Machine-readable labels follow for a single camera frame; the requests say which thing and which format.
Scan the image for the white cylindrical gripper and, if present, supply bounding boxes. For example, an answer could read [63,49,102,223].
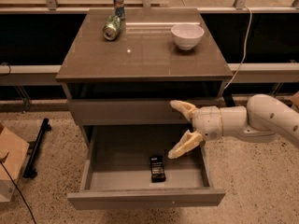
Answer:
[168,100,222,159]

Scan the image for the black rxbar chocolate bar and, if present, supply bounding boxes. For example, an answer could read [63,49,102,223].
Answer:
[149,156,166,183]

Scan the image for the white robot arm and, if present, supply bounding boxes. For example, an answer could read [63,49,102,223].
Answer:
[168,94,299,159]

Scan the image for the open grey middle drawer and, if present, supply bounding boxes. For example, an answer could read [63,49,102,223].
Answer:
[67,124,225,210]

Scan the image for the grey drawer cabinet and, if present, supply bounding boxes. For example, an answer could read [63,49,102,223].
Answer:
[56,8,232,140]

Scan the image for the closed grey top drawer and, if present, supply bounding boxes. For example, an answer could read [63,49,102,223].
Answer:
[66,97,224,126]

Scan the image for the white ceramic bowl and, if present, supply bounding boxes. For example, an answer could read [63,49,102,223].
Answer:
[171,23,205,50]

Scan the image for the metal window railing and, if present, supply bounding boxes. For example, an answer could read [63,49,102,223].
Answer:
[0,0,299,114]

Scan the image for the cardboard box at right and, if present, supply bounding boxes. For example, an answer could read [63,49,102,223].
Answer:
[290,91,299,107]

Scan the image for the cardboard box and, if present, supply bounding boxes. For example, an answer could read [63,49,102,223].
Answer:
[0,124,29,203]
[290,91,299,107]

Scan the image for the green soda can lying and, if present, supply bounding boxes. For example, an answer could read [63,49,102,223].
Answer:
[103,15,121,41]

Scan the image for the blue upright soda can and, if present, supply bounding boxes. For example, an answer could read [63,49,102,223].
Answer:
[113,0,125,20]

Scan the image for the black metal stand bar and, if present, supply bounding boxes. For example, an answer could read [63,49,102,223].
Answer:
[23,118,51,178]

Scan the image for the cardboard box at left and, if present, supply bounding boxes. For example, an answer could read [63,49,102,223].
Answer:
[0,124,29,203]

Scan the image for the white power cable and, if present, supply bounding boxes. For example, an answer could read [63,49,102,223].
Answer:
[224,6,254,90]

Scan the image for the thin black cable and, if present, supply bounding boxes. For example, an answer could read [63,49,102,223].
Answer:
[0,161,38,224]

